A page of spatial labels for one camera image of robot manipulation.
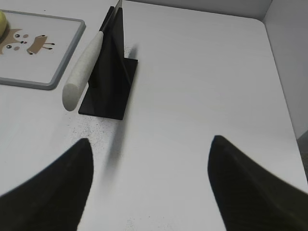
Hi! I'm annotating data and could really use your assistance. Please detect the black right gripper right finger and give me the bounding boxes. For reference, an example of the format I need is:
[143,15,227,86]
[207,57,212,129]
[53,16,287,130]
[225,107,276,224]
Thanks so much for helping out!
[207,135,308,231]

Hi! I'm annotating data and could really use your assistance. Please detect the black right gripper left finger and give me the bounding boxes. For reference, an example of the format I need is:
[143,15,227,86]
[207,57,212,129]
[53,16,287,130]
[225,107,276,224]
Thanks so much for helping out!
[0,138,93,231]

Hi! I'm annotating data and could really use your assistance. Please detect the white ceramic knife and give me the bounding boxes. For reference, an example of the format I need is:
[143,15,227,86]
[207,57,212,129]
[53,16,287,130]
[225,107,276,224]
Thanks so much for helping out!
[62,0,122,111]

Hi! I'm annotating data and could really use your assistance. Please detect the yellow plastic banana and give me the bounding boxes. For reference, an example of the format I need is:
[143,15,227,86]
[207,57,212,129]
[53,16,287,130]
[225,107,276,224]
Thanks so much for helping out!
[0,11,7,38]

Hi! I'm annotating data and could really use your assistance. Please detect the black knife stand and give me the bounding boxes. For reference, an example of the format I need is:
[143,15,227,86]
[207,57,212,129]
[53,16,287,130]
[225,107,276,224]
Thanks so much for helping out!
[78,6,138,120]

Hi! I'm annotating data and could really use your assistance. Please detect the white grey cutting board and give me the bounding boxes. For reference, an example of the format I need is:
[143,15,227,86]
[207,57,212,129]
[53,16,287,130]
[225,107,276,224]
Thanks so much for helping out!
[0,10,86,90]

